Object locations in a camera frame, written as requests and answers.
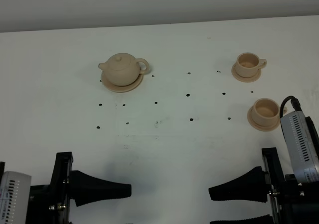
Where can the beige near teacup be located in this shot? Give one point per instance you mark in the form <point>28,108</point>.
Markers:
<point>265,112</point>

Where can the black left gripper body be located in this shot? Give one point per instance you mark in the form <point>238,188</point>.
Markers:
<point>49,204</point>

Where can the beige ceramic teapot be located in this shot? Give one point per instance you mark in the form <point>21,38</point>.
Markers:
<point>123,69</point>

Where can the beige near cup saucer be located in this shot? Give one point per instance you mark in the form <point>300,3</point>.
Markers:
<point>259,127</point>

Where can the beige far teacup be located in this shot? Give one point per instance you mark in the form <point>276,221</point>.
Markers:
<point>248,65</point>

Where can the beige teacup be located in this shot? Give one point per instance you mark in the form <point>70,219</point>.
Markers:
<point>265,112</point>
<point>248,65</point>

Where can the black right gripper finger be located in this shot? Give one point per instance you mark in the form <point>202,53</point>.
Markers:
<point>244,219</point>
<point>251,186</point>

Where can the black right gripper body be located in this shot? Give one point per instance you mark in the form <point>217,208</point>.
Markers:
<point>292,202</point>

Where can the beige far cup saucer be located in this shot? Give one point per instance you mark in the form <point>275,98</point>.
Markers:
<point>244,79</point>

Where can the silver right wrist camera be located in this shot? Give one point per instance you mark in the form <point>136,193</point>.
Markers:
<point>302,143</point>

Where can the beige cup saucer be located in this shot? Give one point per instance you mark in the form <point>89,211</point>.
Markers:
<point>259,127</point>
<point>244,79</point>

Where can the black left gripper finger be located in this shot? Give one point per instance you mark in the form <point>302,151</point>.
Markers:
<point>85,189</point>

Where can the beige teapot saucer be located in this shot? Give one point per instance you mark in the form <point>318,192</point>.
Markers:
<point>120,89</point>

